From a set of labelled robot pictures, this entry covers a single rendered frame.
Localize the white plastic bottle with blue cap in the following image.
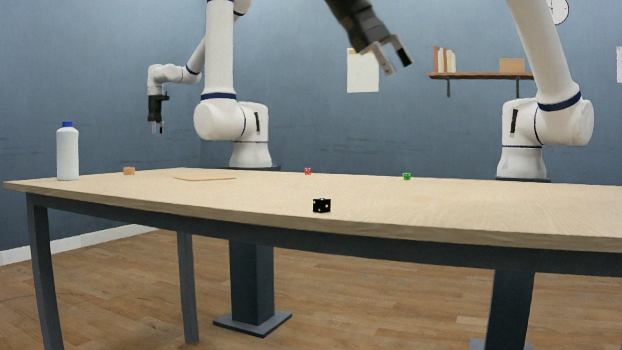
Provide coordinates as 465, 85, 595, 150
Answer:
56, 121, 79, 181

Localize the black die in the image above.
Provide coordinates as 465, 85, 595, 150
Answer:
313, 198, 331, 213

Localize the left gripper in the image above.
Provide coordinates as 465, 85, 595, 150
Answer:
323, 0, 413, 78

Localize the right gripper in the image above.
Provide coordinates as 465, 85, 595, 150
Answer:
147, 88, 169, 134

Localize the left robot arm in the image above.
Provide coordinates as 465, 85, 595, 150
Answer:
497, 0, 594, 178

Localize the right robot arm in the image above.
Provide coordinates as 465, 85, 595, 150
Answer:
148, 0, 272, 168

